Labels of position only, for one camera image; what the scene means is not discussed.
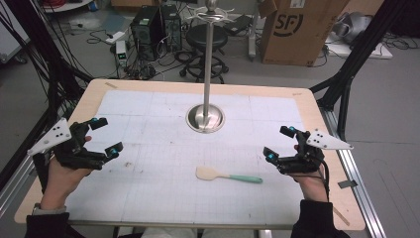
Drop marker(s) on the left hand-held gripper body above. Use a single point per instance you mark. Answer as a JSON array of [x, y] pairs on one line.
[[66, 155]]

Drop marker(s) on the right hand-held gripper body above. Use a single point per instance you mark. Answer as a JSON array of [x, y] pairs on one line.
[[305, 162]]

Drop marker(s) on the metal utensil stand with pole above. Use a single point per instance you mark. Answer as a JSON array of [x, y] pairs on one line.
[[207, 82]]

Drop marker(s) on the person's right hand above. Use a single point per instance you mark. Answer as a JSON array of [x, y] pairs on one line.
[[313, 186]]

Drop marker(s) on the person's left hand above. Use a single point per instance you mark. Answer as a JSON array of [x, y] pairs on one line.
[[59, 183]]

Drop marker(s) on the dark tape piece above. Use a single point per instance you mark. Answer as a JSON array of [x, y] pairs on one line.
[[347, 184]]

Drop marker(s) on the white grid mat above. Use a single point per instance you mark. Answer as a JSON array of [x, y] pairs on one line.
[[165, 185]]

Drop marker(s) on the white power supply unit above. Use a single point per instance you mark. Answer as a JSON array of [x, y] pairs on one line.
[[121, 53]]

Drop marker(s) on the white power strip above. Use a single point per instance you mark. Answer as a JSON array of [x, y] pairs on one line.
[[115, 37]]

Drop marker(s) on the large cardboard box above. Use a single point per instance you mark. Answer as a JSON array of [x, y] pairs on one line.
[[303, 36]]

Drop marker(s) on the black computer tower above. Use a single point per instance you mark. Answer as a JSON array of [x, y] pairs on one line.
[[171, 26], [145, 33]]

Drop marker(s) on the white flat board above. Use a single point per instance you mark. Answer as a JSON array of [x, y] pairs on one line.
[[356, 51]]

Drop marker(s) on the black round stool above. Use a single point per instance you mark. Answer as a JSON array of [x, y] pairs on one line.
[[206, 38]]

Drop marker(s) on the grey plastic bag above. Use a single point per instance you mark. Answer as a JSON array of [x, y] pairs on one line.
[[355, 26]]

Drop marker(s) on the aluminium rail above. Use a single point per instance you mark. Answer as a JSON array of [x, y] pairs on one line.
[[13, 185], [360, 185]]

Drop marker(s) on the black metal frame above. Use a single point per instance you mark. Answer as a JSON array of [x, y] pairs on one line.
[[49, 59], [356, 56]]

